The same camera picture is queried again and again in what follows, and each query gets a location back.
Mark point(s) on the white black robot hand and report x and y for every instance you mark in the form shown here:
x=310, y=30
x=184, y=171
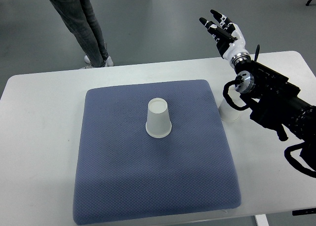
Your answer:
x=229, y=39

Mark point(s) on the white paper cup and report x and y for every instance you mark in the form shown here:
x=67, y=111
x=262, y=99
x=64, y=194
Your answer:
x=227, y=113
x=158, y=124

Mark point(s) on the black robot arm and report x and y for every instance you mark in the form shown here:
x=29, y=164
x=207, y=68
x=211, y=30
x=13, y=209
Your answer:
x=275, y=105

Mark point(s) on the white paper cup on cushion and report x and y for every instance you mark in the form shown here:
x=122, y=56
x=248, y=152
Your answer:
x=158, y=124

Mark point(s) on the person in grey jeans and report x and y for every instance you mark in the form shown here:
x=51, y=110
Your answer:
x=80, y=19

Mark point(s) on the blue textured foam cushion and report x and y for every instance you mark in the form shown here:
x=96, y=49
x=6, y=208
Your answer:
x=123, y=173

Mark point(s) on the white table leg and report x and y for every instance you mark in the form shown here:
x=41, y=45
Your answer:
x=261, y=220

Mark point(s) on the black table control panel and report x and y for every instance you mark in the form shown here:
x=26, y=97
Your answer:
x=304, y=212

